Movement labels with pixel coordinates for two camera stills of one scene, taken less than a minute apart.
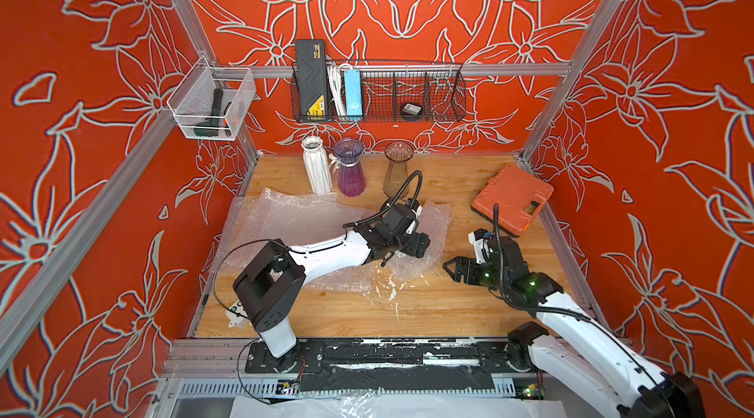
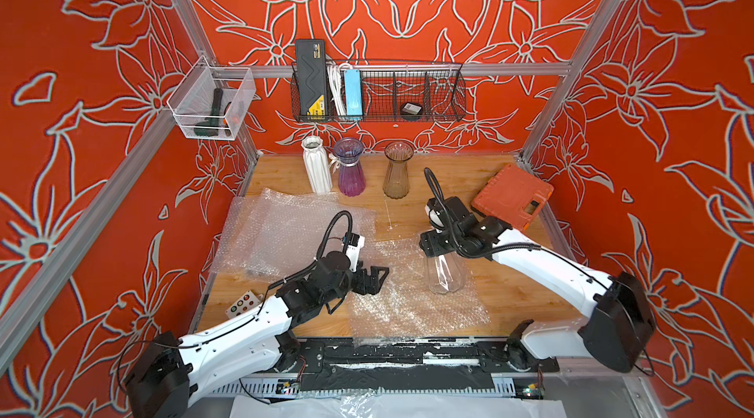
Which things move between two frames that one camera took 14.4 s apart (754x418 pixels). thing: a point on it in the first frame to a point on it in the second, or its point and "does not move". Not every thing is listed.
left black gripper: x=419 y=245 to x=374 y=286
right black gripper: x=461 y=263 to x=428 y=240
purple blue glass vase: x=349 y=151 does not move
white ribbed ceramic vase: x=317 y=165 does not move
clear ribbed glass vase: x=397 y=176 does not move
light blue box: x=353 y=94 does not move
